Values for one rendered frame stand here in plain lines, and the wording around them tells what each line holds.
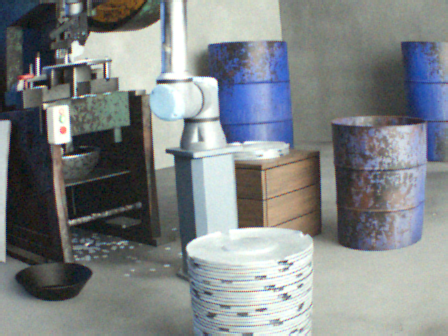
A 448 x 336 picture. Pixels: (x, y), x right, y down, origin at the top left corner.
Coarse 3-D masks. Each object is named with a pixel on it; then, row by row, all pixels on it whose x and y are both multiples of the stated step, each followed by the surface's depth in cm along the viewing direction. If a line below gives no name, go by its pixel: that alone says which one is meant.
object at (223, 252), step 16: (208, 240) 155; (224, 240) 154; (240, 240) 151; (256, 240) 150; (272, 240) 149; (288, 240) 150; (304, 240) 149; (192, 256) 142; (208, 256) 142; (224, 256) 141; (240, 256) 140; (256, 256) 139; (272, 256) 138; (288, 256) 136
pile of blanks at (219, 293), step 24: (192, 264) 143; (264, 264) 133; (288, 264) 137; (312, 264) 145; (192, 288) 144; (216, 288) 137; (240, 288) 135; (264, 288) 135; (288, 288) 136; (312, 288) 146; (216, 312) 138; (240, 312) 137; (264, 312) 135; (288, 312) 138
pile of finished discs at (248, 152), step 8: (240, 144) 272; (248, 144) 265; (256, 144) 264; (264, 144) 262; (272, 144) 266; (280, 144) 266; (288, 144) 261; (240, 152) 248; (248, 152) 247; (256, 152) 247; (264, 152) 250; (272, 152) 248; (280, 152) 254; (288, 152) 257
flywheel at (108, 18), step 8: (112, 0) 281; (120, 0) 277; (128, 0) 274; (136, 0) 265; (144, 0) 262; (96, 8) 284; (104, 8) 283; (112, 8) 280; (120, 8) 273; (128, 8) 270; (136, 8) 266; (96, 16) 285; (104, 16) 281; (112, 16) 277; (120, 16) 274; (128, 16) 271
